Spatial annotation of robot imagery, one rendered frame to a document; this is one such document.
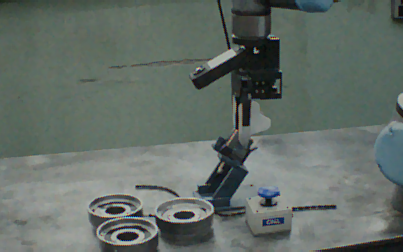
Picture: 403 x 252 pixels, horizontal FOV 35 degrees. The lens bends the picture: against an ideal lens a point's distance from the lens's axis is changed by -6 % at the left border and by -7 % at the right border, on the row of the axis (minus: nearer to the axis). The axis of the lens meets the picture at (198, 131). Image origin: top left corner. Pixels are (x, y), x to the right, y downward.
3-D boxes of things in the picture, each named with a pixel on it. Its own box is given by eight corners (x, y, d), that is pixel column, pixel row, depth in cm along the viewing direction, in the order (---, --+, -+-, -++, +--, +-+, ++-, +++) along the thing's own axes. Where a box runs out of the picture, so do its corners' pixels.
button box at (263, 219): (254, 236, 118) (254, 211, 117) (245, 219, 125) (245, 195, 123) (297, 230, 120) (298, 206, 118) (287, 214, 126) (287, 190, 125)
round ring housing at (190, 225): (174, 248, 115) (173, 227, 114) (145, 226, 124) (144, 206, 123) (225, 232, 121) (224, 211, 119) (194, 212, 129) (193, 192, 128)
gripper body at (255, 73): (282, 102, 126) (283, 39, 122) (237, 105, 124) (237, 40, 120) (270, 92, 133) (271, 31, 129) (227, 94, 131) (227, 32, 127)
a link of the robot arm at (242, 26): (236, 16, 119) (225, 10, 126) (236, 41, 120) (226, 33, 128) (276, 16, 120) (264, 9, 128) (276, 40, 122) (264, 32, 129)
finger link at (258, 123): (273, 150, 127) (272, 101, 126) (242, 152, 126) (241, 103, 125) (268, 146, 130) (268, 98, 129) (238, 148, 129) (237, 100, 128)
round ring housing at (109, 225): (115, 233, 121) (113, 213, 120) (168, 242, 118) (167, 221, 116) (88, 259, 112) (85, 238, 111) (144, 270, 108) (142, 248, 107)
